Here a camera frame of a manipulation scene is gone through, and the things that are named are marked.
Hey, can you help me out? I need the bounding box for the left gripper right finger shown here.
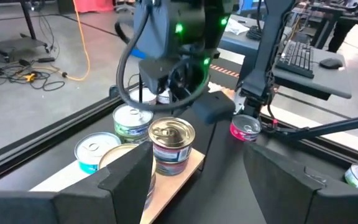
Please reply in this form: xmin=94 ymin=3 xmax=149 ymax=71
xmin=243 ymin=142 xmax=358 ymax=224

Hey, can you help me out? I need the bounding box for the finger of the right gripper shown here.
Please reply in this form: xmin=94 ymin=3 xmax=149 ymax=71
xmin=192 ymin=91 xmax=236 ymax=125

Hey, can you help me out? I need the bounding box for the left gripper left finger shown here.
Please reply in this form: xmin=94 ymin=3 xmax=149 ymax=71
xmin=0 ymin=141 xmax=154 ymax=224

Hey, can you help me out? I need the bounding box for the silver-lid green tuna can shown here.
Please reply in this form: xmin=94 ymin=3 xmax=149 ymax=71
xmin=112 ymin=103 xmax=154 ymax=134

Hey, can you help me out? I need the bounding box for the wooden shelf with black frame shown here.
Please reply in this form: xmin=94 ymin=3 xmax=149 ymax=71
xmin=29 ymin=77 xmax=217 ymax=224

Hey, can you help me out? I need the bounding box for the hazard striped floor mat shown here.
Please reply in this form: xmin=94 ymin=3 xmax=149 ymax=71
xmin=209 ymin=63 xmax=241 ymax=78

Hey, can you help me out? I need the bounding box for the clear plastic bag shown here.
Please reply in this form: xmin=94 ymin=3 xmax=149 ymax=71
xmin=224 ymin=17 xmax=250 ymax=36

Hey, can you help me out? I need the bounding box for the black keyboard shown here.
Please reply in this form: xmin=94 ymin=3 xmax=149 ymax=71
xmin=274 ymin=39 xmax=316 ymax=80

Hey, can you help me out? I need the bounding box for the orange cloth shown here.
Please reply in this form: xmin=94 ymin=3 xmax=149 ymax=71
xmin=73 ymin=0 xmax=115 ymax=14

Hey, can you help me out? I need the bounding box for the black computer mouse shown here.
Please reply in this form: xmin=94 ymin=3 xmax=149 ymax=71
xmin=318 ymin=57 xmax=344 ymax=70

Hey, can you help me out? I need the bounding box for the black metal cart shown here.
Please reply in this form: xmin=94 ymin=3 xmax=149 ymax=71
xmin=0 ymin=0 xmax=52 ymax=63

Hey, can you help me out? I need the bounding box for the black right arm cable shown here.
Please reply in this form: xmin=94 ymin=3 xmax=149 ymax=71
xmin=116 ymin=2 xmax=213 ymax=113

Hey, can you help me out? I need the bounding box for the coiled black cable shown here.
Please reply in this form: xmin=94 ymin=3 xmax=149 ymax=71
xmin=246 ymin=25 xmax=264 ymax=41

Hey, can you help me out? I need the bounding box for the yellow floor cable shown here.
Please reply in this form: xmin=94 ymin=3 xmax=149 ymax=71
xmin=59 ymin=0 xmax=92 ymax=82

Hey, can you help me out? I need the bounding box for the black floor cable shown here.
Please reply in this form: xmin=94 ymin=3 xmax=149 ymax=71
xmin=0 ymin=57 xmax=67 ymax=93

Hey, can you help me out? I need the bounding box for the yellow extension cord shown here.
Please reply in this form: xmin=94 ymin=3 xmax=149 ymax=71
xmin=17 ymin=67 xmax=62 ymax=83

